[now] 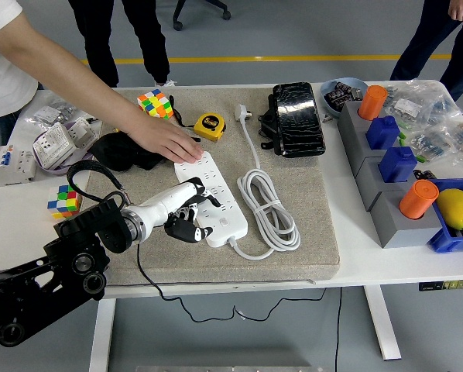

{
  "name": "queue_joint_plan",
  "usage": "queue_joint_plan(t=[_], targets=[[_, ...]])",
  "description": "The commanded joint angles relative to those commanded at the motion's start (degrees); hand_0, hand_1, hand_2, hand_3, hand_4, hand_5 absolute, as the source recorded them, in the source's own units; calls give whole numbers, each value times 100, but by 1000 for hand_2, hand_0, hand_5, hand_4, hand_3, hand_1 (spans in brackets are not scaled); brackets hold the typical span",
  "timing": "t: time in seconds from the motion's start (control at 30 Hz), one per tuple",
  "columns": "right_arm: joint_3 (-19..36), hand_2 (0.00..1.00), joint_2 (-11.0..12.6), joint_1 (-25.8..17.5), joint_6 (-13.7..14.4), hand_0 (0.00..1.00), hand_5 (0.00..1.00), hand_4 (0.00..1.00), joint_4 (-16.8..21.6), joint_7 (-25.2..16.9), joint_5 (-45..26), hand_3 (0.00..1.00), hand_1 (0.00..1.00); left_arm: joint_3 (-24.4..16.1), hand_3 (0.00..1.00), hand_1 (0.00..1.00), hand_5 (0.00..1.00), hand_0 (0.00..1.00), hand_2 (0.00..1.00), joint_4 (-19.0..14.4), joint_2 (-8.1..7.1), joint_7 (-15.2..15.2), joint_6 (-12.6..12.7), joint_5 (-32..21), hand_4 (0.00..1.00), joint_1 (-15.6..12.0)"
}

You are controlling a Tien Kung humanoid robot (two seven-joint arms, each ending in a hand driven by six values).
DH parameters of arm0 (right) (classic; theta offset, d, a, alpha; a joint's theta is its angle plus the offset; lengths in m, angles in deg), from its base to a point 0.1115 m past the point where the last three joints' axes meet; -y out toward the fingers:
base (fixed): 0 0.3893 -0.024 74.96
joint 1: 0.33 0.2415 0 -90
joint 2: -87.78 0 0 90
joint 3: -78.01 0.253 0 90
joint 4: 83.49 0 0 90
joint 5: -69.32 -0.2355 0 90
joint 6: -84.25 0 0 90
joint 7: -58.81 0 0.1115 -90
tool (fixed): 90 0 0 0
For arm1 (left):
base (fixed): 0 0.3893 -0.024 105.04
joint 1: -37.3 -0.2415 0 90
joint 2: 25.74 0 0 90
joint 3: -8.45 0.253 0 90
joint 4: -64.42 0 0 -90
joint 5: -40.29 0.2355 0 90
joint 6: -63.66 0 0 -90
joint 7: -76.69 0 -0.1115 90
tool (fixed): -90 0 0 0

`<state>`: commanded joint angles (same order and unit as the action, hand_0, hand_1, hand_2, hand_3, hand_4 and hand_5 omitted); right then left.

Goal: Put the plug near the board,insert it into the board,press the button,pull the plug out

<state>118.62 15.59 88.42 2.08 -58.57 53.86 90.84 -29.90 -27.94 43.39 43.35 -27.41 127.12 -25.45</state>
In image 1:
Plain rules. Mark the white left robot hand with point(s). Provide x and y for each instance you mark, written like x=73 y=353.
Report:
x=165 y=203

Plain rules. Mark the person's hand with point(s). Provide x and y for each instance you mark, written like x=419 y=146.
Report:
x=461 y=8

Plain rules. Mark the person's left hand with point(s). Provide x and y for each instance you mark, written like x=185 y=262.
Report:
x=165 y=139

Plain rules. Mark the black cloth pouch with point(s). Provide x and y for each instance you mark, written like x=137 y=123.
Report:
x=111 y=153

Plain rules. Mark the white power strip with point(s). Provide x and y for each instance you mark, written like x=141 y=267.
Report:
x=233 y=230

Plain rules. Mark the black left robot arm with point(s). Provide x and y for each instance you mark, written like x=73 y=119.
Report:
x=92 y=224

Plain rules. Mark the person's left forearm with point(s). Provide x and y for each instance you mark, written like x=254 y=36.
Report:
x=96 y=93

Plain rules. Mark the large colourful puzzle cube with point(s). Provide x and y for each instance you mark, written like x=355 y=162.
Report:
x=154 y=102

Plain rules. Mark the yellow tape measure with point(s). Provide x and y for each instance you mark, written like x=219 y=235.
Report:
x=210 y=126

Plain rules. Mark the person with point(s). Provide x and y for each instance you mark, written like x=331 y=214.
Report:
x=150 y=38
x=3 y=77
x=429 y=46

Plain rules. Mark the small screwdriver bit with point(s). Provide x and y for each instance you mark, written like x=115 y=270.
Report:
x=94 y=119

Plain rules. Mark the small white socket panel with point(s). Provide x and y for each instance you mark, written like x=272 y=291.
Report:
x=85 y=133

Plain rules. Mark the black folding holder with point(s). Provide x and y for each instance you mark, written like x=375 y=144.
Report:
x=265 y=126

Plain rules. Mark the small colourful puzzle cube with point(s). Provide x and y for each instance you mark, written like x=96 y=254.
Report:
x=63 y=201

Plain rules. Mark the large white socket panel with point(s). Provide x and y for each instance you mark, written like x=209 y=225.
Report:
x=55 y=145

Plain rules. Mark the clear bag with white label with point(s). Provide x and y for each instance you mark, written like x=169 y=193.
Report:
x=405 y=106

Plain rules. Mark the black office chair base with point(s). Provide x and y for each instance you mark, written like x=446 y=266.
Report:
x=178 y=25

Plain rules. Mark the clear bag of metal parts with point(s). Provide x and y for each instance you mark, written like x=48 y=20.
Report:
x=49 y=112

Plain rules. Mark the orange cylinder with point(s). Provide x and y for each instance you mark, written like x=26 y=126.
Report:
x=419 y=199
x=372 y=102

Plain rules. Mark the glossy black case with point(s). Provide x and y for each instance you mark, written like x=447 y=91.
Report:
x=299 y=120

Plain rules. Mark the clear bag of blue parts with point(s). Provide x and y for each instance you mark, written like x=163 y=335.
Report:
x=433 y=145

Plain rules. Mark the small green clip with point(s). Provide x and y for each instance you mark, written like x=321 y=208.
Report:
x=420 y=158
x=402 y=136

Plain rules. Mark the dark cylindrical capacitors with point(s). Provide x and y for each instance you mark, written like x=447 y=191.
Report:
x=341 y=95

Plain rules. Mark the blue block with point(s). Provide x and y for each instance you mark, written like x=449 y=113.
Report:
x=398 y=164
x=382 y=133

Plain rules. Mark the grey-brown mat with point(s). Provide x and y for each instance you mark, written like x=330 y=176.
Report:
x=313 y=186

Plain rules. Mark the white table leg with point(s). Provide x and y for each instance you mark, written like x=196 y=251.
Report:
x=101 y=337
x=382 y=329

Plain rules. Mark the grey block base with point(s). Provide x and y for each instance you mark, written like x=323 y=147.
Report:
x=357 y=151
x=347 y=116
x=367 y=182
x=402 y=234

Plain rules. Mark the white circuit breaker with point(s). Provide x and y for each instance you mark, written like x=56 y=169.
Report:
x=11 y=166

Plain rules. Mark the small metal clip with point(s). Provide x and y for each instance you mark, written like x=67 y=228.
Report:
x=328 y=118

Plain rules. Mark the light blue bowl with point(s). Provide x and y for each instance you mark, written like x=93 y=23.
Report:
x=326 y=102

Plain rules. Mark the small black connector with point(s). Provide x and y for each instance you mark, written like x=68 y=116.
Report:
x=423 y=174

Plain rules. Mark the yellow lemon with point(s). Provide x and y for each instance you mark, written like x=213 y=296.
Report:
x=456 y=209

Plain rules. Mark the blue plastic bin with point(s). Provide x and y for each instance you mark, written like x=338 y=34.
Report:
x=448 y=242

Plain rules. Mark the black table control panel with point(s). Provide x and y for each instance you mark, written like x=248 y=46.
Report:
x=448 y=286

